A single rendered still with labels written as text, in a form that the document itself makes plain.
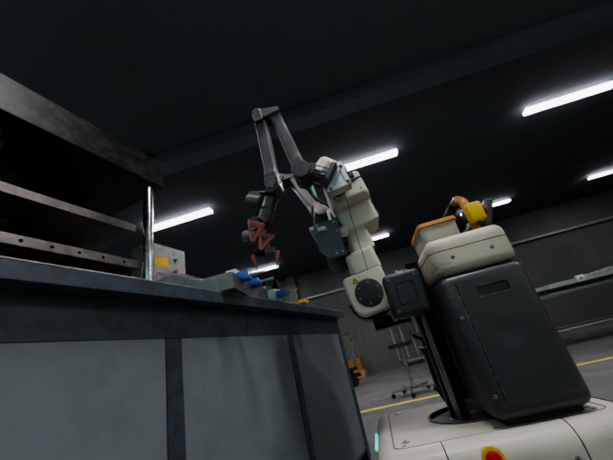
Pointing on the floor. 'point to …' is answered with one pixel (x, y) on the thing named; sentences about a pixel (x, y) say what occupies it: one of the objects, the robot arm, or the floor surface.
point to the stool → (408, 371)
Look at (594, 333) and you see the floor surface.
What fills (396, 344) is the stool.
